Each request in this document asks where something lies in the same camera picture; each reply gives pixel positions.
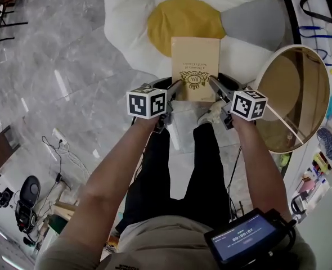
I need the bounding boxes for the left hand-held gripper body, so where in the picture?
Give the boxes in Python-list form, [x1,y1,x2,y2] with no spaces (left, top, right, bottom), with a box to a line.
[126,76,174,134]

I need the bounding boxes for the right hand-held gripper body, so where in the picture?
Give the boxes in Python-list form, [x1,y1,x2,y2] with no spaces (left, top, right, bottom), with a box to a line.
[216,73,269,131]

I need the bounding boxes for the beige hardcover book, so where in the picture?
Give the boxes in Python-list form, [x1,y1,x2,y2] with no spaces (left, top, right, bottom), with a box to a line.
[171,37,221,102]

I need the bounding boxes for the white flower-shaped sofa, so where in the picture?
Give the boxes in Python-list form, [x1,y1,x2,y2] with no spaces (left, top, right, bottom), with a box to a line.
[103,0,286,82]

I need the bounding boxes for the person's left forearm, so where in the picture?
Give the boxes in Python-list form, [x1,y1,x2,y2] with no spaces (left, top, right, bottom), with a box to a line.
[80,116,159,208]

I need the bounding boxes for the person's right forearm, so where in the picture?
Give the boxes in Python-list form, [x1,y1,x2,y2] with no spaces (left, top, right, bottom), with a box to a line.
[231,116,289,208]

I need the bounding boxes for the person's white shoe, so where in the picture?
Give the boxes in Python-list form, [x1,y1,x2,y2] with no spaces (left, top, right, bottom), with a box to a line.
[197,100,226,127]

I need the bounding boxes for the person's black trousers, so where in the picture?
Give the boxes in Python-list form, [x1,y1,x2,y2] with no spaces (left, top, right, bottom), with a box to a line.
[116,122,232,233]

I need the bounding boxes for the yellow box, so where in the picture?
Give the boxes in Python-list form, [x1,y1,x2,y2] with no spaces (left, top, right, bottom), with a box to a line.
[313,151,329,172]

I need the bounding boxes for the white power strip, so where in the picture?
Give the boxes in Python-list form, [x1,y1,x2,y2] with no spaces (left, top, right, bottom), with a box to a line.
[52,127,69,146]

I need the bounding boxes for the pink box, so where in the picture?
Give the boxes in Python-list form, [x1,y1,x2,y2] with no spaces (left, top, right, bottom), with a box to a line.
[298,177,316,196]

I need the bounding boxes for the black kettle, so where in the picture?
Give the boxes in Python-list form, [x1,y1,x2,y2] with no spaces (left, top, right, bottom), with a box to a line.
[290,193,308,217]

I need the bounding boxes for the black chest-mounted screen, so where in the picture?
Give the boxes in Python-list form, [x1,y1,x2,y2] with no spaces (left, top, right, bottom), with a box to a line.
[203,208,298,269]

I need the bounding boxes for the person's beige shirt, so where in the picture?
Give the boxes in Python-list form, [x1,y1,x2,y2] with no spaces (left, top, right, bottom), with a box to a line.
[35,214,316,270]

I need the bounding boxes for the dark wooden panel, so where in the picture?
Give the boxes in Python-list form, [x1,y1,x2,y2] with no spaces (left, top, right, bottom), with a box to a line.
[0,124,24,172]

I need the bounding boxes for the black round-lidded appliance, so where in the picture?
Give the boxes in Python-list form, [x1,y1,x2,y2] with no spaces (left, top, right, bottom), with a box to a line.
[15,175,42,233]

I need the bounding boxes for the black metal chair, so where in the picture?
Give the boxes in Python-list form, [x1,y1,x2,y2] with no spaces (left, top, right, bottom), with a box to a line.
[0,0,31,43]

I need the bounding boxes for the blue lanyard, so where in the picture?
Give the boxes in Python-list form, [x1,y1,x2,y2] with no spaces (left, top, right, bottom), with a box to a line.
[297,25,332,41]

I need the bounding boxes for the black power cable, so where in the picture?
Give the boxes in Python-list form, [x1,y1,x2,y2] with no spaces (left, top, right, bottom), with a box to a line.
[41,135,71,216]

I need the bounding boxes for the small black camera device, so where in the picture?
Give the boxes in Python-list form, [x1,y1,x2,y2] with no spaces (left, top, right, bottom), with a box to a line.
[0,187,15,209]

